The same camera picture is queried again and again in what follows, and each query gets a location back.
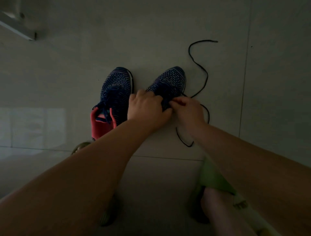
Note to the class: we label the white metal shoe rack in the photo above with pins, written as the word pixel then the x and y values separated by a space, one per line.
pixel 17 26

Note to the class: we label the blue knit sneaker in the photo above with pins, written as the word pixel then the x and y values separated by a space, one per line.
pixel 116 82
pixel 170 77

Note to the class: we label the person's left hand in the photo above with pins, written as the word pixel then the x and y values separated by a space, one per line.
pixel 148 111

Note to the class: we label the person's left forearm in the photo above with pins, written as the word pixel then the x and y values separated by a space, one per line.
pixel 60 192

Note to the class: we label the green foam slipper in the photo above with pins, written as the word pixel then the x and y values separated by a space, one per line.
pixel 211 177
pixel 108 216

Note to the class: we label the person's right leg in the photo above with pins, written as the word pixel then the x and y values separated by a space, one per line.
pixel 218 214

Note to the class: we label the person's right hand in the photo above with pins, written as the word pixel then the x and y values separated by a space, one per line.
pixel 190 114

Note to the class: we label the person's right forearm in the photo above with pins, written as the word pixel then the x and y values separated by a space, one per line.
pixel 267 182

